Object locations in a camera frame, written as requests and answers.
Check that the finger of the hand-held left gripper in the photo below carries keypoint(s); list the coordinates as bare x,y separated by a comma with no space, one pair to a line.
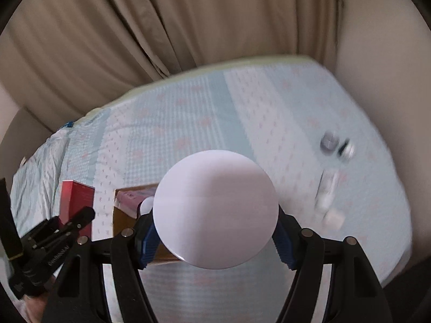
82,216
8,222

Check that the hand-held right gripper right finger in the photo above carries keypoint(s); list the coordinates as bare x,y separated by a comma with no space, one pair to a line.
285,246

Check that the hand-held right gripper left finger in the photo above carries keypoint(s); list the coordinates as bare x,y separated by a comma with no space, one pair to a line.
148,244

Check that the red box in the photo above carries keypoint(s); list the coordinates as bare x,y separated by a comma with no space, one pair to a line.
75,198

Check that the brown cardboard box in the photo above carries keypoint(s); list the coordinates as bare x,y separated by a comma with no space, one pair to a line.
123,223

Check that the white round container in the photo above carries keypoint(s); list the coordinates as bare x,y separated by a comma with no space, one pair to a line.
215,208

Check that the person's left hand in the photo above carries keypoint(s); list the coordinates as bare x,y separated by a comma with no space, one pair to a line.
33,308

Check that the small white ball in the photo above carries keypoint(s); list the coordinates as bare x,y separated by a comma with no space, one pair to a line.
146,206

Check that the pink packet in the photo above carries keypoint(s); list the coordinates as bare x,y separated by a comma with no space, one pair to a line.
133,197

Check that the pale quilt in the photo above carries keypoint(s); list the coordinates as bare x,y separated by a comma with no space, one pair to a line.
40,161

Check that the white tube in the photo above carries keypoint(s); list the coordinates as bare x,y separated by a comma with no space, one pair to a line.
327,190

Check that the small blue object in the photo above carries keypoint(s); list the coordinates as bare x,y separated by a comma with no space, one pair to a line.
69,123

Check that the silver round jar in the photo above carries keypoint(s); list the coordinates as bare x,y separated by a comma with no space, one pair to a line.
329,142

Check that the black and white bottle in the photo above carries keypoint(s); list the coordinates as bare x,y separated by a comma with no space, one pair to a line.
346,148

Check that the beige curtain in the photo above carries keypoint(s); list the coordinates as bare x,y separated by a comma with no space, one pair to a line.
168,23

